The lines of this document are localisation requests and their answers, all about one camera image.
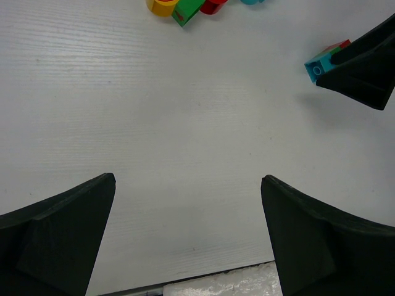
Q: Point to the red green teal lego stack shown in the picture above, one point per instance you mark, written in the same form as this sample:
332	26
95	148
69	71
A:
321	63

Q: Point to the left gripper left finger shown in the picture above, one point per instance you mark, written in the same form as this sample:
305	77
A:
50	247

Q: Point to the red rounded lego brick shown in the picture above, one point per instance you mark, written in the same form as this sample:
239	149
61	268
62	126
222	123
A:
211	7

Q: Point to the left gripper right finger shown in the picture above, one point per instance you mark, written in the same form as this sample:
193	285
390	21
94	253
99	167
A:
322	250

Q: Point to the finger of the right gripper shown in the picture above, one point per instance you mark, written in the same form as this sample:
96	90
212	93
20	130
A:
364	70

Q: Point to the blue flower face lego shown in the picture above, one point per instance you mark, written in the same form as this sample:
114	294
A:
251	2

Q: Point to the green small lego brick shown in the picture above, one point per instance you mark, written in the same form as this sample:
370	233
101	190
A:
185	10

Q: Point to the yellow orange flower lego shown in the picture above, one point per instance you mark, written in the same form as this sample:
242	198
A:
161	8

